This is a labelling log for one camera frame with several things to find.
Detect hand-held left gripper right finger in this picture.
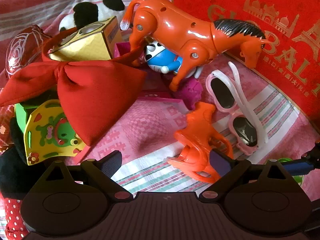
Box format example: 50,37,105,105
197,149,304,203

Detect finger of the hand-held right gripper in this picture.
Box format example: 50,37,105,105
281,142,320,177

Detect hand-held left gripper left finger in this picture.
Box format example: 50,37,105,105
37,150,134,204

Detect small orange rocking horse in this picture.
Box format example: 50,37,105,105
166,102,234,184

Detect blue cat figurine cow hat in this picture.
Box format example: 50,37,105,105
144,39,200,79

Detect large orange toy horse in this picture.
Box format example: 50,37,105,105
120,0,272,92

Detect green plastic toy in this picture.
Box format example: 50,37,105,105
279,157,304,188

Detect pink striped blanket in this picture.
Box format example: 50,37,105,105
0,0,320,240

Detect green yellow foam box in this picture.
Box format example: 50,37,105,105
14,99,87,167

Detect red bow headband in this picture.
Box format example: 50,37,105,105
0,27,148,147

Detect pink sunglasses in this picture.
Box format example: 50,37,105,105
205,61,269,155

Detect pink toy house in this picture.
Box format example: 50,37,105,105
114,42,192,113

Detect magenta fuzzy toy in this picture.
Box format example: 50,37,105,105
171,77,203,110

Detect yellow cardboard box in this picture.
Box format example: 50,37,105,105
48,16,123,62

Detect red rose foil heart balloon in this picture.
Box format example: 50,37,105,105
5,25,54,80

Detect panda plush toy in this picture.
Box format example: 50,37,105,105
59,0,125,32

